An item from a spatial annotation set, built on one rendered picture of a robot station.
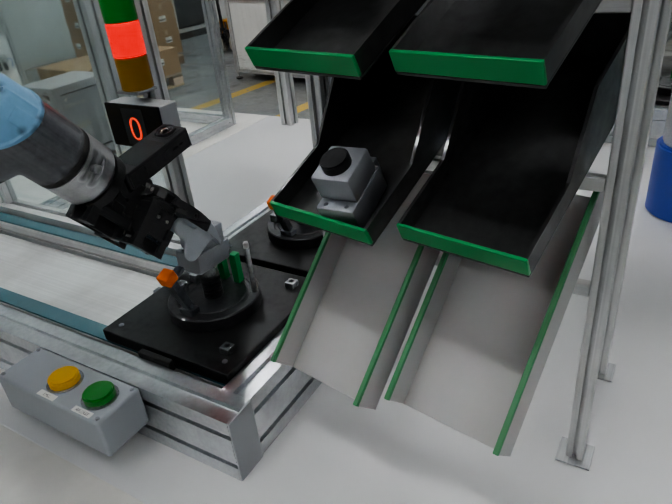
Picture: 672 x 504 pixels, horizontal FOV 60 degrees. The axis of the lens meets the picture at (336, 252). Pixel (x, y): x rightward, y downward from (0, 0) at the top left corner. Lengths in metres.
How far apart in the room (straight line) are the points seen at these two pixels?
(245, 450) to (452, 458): 0.26
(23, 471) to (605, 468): 0.75
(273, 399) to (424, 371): 0.23
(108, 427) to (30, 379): 0.16
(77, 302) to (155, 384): 0.36
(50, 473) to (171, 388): 0.21
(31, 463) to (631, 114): 0.84
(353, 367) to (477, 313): 0.16
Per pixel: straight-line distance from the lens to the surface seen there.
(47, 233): 1.38
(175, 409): 0.79
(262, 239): 1.08
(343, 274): 0.73
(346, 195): 0.57
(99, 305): 1.11
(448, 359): 0.67
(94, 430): 0.81
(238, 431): 0.75
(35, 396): 0.89
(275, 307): 0.89
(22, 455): 0.97
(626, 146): 0.59
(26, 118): 0.64
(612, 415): 0.89
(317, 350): 0.73
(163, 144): 0.77
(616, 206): 0.62
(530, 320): 0.65
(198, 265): 0.84
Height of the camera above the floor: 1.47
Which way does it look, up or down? 30 degrees down
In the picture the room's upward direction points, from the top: 6 degrees counter-clockwise
